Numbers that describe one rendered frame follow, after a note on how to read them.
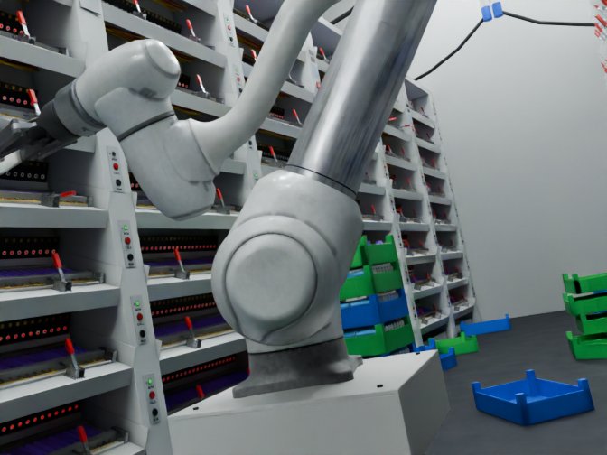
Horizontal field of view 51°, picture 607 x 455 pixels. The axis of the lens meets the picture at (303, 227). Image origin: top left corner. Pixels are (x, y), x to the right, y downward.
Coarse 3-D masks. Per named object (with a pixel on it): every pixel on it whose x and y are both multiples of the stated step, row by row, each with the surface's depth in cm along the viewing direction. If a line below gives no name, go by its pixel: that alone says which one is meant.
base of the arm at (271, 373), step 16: (272, 352) 95; (288, 352) 94; (304, 352) 94; (320, 352) 94; (336, 352) 96; (256, 368) 97; (272, 368) 94; (288, 368) 93; (304, 368) 93; (320, 368) 93; (336, 368) 93; (352, 368) 98; (240, 384) 95; (256, 384) 94; (272, 384) 93; (288, 384) 93; (304, 384) 92; (320, 384) 92
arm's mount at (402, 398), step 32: (416, 352) 107; (352, 384) 87; (384, 384) 83; (416, 384) 88; (192, 416) 87; (224, 416) 85; (256, 416) 84; (288, 416) 82; (320, 416) 81; (352, 416) 79; (384, 416) 78; (416, 416) 84; (192, 448) 87; (224, 448) 85; (256, 448) 84; (288, 448) 82; (320, 448) 81; (352, 448) 79; (384, 448) 78; (416, 448) 80
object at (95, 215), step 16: (64, 192) 168; (80, 192) 165; (96, 192) 163; (0, 208) 134; (16, 208) 137; (32, 208) 141; (48, 208) 145; (64, 208) 150; (80, 208) 156; (96, 208) 162; (0, 224) 135; (16, 224) 138; (32, 224) 142; (48, 224) 145; (64, 224) 150; (80, 224) 154; (96, 224) 158
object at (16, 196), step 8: (0, 192) 140; (8, 192) 141; (16, 192) 143; (24, 192) 146; (16, 200) 142; (24, 200) 143; (32, 200) 145; (40, 200) 149; (64, 200) 155; (72, 200) 158; (80, 200) 160
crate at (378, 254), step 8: (360, 240) 174; (392, 240) 189; (360, 248) 174; (368, 248) 174; (376, 248) 178; (384, 248) 183; (392, 248) 187; (360, 256) 174; (368, 256) 173; (376, 256) 177; (384, 256) 182; (392, 256) 186; (352, 264) 175; (360, 264) 174; (368, 264) 172; (376, 264) 178
